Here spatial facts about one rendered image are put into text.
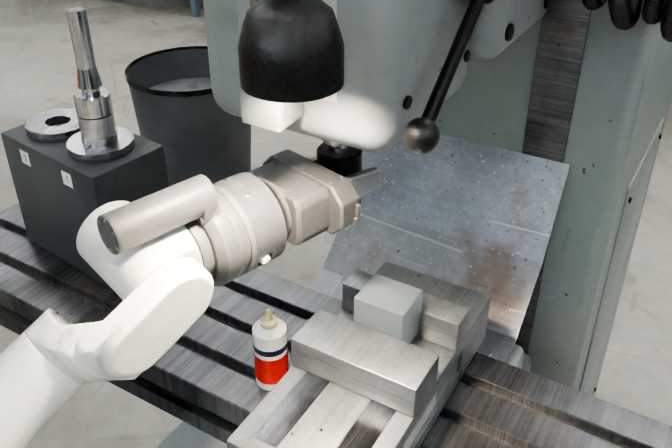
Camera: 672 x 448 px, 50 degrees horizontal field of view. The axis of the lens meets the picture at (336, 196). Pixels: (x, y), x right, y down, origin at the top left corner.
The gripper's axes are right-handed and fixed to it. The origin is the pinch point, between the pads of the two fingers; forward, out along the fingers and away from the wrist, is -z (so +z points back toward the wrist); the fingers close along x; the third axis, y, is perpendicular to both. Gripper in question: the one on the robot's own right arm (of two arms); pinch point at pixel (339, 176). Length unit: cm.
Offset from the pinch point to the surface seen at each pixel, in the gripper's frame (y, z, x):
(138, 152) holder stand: 8.5, 4.5, 34.7
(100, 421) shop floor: 123, -5, 102
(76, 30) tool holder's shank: -8.6, 8.3, 38.4
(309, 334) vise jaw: 16.2, 6.7, -2.3
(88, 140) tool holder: 6.2, 9.5, 38.3
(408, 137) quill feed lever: -11.6, 6.1, -14.1
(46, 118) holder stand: 7, 10, 51
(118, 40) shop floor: 123, -177, 394
